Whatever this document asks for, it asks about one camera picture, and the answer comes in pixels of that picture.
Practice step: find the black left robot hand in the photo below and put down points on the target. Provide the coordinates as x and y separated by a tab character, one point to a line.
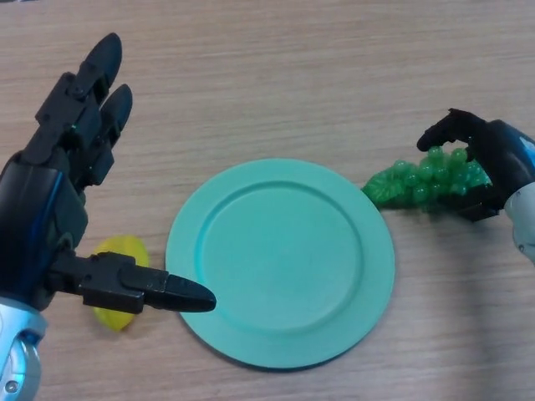
37	221

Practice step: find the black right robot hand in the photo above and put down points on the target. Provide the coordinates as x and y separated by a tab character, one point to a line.
505	154

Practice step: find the green grape bunch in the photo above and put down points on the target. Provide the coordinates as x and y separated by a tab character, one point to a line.
426	179

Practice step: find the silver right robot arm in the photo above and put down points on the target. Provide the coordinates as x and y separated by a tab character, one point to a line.
524	221

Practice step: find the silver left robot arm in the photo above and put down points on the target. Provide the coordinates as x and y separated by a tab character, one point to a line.
16	355

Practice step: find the green round plate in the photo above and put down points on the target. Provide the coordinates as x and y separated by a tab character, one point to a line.
284	267

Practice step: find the yellow starfruit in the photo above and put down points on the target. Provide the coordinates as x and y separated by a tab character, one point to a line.
121	246

